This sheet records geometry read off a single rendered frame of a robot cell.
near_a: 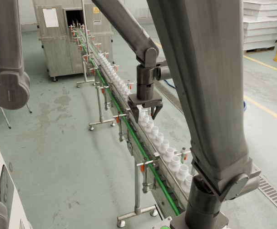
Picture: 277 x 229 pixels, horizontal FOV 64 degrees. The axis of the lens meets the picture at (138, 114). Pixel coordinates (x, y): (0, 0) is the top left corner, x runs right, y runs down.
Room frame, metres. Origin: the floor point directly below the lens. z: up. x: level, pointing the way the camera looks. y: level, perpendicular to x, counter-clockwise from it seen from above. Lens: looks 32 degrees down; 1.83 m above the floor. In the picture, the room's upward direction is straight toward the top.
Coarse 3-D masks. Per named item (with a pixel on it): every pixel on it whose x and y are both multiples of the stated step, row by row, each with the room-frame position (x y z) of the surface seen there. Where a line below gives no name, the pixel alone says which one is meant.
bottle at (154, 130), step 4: (152, 128) 0.94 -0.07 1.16; (156, 128) 0.95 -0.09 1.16; (152, 132) 0.92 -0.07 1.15; (156, 132) 0.92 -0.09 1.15; (148, 136) 0.93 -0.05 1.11; (152, 136) 0.91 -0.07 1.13; (152, 140) 0.91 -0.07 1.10; (148, 144) 0.93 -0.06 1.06; (148, 148) 0.92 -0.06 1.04; (152, 148) 0.91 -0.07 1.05; (148, 152) 0.92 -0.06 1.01; (152, 152) 0.91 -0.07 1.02
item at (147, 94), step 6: (138, 84) 0.65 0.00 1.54; (150, 84) 0.64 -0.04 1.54; (138, 90) 0.64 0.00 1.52; (144, 90) 0.63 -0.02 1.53; (150, 90) 0.64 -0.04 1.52; (132, 96) 0.66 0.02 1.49; (138, 96) 0.64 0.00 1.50; (144, 96) 0.63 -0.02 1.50; (150, 96) 0.64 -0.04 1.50; (156, 96) 0.66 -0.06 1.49; (132, 102) 0.63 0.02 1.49; (138, 102) 0.62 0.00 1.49; (144, 102) 0.63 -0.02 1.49
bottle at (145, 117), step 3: (144, 117) 1.06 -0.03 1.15; (147, 117) 1.06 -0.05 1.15; (144, 120) 1.03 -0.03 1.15; (147, 120) 1.03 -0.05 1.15; (141, 123) 1.04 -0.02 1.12; (144, 123) 1.03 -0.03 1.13; (141, 126) 1.03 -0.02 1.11; (144, 126) 1.02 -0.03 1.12; (141, 132) 1.03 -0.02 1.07; (141, 135) 1.03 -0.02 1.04
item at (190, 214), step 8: (192, 208) 0.24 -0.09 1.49; (184, 216) 0.26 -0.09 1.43; (192, 216) 0.24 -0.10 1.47; (200, 216) 0.23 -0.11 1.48; (208, 216) 0.23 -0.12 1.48; (216, 216) 0.23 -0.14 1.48; (224, 216) 0.26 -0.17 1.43; (176, 224) 0.25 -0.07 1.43; (184, 224) 0.25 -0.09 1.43; (192, 224) 0.24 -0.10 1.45; (200, 224) 0.23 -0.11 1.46; (208, 224) 0.23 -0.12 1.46; (216, 224) 0.25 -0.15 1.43; (224, 224) 0.25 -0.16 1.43
